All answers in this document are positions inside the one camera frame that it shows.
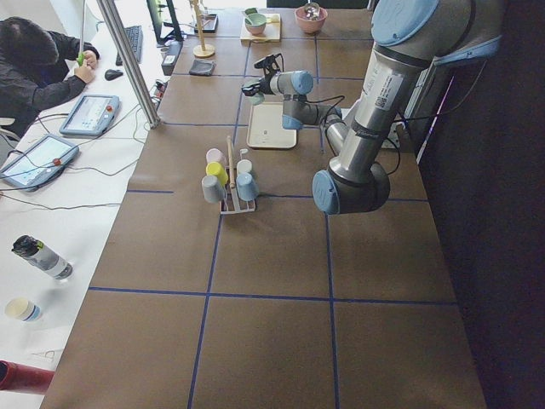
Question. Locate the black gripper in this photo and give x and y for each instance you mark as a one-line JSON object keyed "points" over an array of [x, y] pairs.
{"points": [[262, 86]]}

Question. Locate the green cup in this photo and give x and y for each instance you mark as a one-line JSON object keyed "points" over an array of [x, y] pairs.
{"points": [[256, 99]]}

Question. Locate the beige rabbit tray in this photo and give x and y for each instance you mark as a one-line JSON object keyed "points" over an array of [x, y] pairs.
{"points": [[266, 130]]}

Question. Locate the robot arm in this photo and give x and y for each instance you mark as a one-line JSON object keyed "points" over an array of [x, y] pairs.
{"points": [[409, 37]]}

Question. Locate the pink cup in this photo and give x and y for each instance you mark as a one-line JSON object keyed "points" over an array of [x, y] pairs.
{"points": [[216, 155]]}

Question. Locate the cream white cup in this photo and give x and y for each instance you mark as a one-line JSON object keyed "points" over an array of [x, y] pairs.
{"points": [[245, 166]]}

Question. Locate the yellow cup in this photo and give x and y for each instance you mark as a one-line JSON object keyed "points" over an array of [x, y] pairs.
{"points": [[218, 170]]}

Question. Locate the blue cup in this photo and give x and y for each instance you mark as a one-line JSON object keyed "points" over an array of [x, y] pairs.
{"points": [[247, 187]]}

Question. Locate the grey cup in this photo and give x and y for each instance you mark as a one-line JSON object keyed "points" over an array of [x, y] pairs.
{"points": [[213, 191]]}

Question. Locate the paper cup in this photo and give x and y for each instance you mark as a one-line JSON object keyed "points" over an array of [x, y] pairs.
{"points": [[22, 309]]}

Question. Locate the grey folded cloth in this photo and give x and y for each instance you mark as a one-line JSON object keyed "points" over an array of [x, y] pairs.
{"points": [[202, 68]]}

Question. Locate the wooden mug tree stand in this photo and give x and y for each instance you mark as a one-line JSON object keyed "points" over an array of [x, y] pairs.
{"points": [[203, 50]]}

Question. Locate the wooden cutting board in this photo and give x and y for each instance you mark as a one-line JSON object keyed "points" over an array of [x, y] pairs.
{"points": [[270, 34]]}

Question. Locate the green bowl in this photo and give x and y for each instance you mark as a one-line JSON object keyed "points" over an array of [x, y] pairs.
{"points": [[255, 24]]}

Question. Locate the pink bowl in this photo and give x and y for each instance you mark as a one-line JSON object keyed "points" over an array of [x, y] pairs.
{"points": [[310, 26]]}

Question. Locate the metal scoop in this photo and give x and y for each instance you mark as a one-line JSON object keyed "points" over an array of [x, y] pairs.
{"points": [[311, 11]]}

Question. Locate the black keyboard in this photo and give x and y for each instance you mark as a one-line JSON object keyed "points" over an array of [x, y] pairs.
{"points": [[135, 36]]}

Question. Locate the black computer mouse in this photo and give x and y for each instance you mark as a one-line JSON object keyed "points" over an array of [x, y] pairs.
{"points": [[112, 74]]}

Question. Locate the teach pendant tablet far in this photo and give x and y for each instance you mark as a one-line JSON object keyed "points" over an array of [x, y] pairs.
{"points": [[91, 116]]}

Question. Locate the teach pendant tablet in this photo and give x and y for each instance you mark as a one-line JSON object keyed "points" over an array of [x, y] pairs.
{"points": [[91, 116], [40, 163]]}

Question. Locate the seated person in black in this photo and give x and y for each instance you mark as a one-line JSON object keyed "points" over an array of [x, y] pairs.
{"points": [[40, 70]]}

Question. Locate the teach pendant tablet near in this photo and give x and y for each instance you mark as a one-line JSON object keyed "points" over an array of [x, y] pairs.
{"points": [[40, 163]]}

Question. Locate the grey water bottle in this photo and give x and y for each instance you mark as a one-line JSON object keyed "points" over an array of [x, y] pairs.
{"points": [[42, 257]]}

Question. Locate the red cylinder object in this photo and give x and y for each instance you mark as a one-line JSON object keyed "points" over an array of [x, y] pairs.
{"points": [[25, 379]]}

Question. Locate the wooden rack handle rod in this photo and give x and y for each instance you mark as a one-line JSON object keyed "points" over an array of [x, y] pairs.
{"points": [[230, 162]]}

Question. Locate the aluminium frame post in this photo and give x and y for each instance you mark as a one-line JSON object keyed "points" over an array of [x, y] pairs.
{"points": [[114, 25]]}

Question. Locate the white wire cup rack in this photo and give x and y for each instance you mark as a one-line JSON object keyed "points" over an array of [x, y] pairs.
{"points": [[232, 204]]}

